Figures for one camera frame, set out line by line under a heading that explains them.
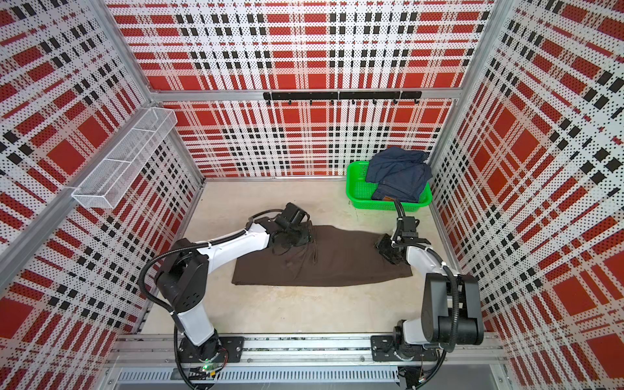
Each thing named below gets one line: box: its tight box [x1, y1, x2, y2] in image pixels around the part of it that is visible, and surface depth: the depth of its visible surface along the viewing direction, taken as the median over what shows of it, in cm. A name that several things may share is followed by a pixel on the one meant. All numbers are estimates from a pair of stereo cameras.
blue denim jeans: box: [365, 147, 434, 203], surface depth 116 cm
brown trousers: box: [231, 225, 413, 286], surface depth 91 cm
